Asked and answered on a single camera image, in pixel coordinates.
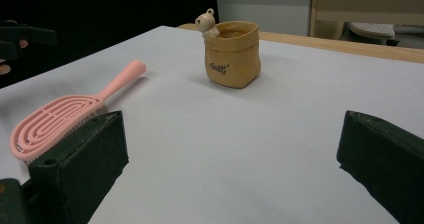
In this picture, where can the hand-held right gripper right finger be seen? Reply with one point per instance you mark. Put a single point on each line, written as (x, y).
(383, 157)

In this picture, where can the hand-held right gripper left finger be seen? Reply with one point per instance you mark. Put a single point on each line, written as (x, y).
(80, 157)

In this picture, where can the pink hairbrush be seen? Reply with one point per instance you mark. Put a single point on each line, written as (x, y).
(50, 124)

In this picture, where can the brown plush toy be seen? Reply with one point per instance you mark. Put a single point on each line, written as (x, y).
(231, 62)

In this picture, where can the wooden table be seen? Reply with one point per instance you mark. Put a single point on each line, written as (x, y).
(333, 45)

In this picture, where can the white perforated stool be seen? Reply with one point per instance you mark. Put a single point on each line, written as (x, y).
(371, 30)

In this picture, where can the white board mat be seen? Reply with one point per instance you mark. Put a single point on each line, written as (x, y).
(233, 144)

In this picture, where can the light wooden desk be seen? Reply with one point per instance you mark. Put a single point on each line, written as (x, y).
(366, 4)

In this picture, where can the white cabinet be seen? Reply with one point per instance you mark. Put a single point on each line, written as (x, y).
(266, 4)

